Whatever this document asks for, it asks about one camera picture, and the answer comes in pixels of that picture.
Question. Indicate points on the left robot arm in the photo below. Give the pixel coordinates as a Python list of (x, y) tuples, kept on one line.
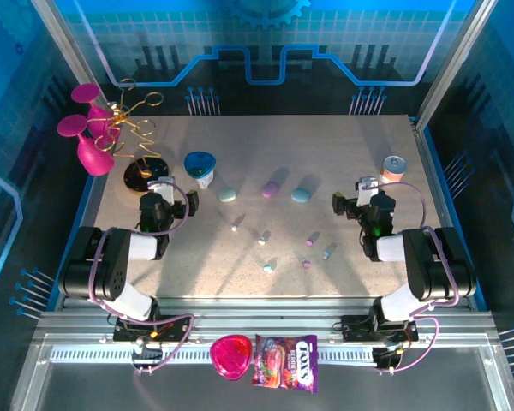
[(111, 265)]

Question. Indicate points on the aluminium frame post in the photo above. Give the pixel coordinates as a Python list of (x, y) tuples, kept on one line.
[(464, 43), (65, 43)]

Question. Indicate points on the blue earbud case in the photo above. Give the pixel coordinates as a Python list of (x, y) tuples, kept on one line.
[(301, 195)]

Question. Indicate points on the small pink tin can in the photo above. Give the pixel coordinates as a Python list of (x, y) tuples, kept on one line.
[(393, 169)]

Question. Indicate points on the blue heart-shaped cup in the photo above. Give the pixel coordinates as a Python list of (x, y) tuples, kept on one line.
[(199, 162)]

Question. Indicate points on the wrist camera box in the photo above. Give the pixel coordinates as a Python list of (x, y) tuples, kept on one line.
[(168, 192), (364, 194)]

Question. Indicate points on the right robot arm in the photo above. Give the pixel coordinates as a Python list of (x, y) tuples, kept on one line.
[(432, 265)]

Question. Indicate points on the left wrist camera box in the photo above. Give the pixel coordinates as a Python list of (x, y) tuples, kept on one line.
[(168, 192)]

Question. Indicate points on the pale green earbud case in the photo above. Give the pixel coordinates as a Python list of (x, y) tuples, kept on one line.
[(227, 195)]

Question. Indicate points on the purple earbud case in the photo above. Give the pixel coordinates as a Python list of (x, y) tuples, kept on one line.
[(270, 190)]

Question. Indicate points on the magenta wine glass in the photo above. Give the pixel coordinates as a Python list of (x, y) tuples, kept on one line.
[(94, 158), (103, 120)]

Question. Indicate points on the pink heart-shaped plastic bowl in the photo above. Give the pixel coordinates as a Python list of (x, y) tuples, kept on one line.
[(231, 357)]

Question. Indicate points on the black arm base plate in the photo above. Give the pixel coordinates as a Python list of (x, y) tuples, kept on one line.
[(355, 327), (175, 329)]

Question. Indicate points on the aluminium side frame rail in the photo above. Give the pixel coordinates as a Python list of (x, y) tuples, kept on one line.
[(424, 141)]

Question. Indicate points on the black wiring connector block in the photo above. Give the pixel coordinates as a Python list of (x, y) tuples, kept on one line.
[(385, 357), (147, 355)]

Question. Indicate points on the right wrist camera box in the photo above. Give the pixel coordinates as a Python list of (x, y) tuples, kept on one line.
[(364, 194)]

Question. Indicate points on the purple candy bag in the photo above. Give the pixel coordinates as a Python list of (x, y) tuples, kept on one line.
[(285, 364)]

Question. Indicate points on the aluminium frame beam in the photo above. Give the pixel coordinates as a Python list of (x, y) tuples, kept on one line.
[(261, 321)]

